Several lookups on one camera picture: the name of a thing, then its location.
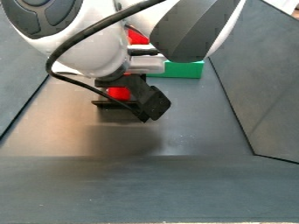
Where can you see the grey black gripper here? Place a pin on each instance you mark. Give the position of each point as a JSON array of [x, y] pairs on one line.
[[145, 61]]

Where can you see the red round cylinder peg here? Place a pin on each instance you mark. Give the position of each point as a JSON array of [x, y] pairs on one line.
[[119, 93]]

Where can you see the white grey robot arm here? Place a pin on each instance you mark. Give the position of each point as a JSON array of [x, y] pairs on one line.
[[82, 33]]

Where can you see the green peg board base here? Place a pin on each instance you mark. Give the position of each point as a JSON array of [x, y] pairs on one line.
[[181, 70]]

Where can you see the red rectangular block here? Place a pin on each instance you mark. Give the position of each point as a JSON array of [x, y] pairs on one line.
[[137, 37]]

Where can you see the black curved cradle stand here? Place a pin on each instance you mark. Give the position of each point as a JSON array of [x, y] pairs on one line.
[[113, 105]]

